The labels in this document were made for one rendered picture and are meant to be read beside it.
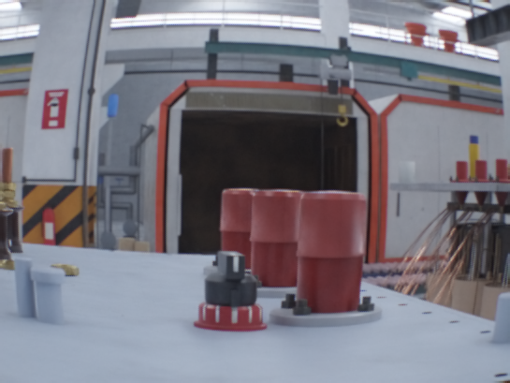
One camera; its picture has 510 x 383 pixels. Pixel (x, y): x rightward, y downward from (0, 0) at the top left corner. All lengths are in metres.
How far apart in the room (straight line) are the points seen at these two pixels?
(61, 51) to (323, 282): 10.75
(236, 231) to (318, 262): 0.66
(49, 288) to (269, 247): 0.52
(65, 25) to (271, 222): 10.48
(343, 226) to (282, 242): 0.33
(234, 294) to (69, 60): 10.77
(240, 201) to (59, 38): 10.13
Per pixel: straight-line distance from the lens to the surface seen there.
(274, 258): 1.41
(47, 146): 11.68
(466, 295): 3.99
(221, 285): 1.04
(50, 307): 0.96
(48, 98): 11.71
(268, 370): 0.79
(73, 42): 11.78
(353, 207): 1.09
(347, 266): 1.09
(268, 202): 1.41
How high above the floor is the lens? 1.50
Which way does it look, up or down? level
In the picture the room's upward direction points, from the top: 1 degrees clockwise
